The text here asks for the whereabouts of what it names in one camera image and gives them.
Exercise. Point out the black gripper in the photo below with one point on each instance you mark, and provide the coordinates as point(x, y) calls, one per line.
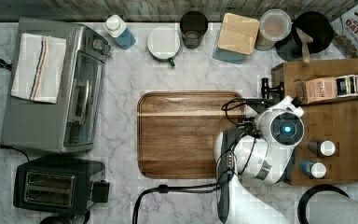
point(266, 90)

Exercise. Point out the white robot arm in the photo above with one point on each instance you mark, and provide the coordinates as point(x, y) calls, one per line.
point(262, 146)

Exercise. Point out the wooden drawer cabinet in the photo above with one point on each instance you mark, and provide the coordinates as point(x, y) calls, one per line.
point(337, 122)

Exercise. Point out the brown tea packet stack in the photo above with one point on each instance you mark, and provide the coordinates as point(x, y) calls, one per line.
point(319, 89)

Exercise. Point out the wooden tea bag organizer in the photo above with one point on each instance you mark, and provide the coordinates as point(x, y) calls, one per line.
point(300, 94)

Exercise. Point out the teal canister with wooden lid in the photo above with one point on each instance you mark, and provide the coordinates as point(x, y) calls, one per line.
point(236, 38)

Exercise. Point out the wooden spatula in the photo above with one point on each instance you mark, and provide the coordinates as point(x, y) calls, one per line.
point(305, 40)

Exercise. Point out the clear container with white lid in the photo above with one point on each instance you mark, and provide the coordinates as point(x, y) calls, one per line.
point(275, 25)

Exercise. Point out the black utensil pot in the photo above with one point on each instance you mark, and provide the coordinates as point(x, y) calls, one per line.
point(312, 23)

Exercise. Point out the colourful tea bag packets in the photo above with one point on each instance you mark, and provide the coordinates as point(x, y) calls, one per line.
point(347, 86)

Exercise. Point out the dark grey cup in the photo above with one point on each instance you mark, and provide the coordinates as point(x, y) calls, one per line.
point(193, 26)

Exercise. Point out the wooden serving tray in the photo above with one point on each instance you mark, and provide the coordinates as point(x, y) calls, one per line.
point(176, 131)

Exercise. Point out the blue salt shaker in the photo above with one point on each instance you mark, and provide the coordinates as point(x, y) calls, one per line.
point(313, 168)

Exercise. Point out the white and blue bottle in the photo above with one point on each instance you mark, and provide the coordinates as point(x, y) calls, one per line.
point(120, 32)

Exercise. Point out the silver toaster oven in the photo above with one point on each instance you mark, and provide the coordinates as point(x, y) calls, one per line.
point(68, 125)

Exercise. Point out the white striped dish towel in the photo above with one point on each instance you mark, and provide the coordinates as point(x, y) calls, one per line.
point(39, 68)

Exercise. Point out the black two-slot toaster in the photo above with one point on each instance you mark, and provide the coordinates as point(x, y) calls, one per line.
point(60, 184)

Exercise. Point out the white mug with green handle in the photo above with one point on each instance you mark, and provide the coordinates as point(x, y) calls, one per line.
point(164, 43)

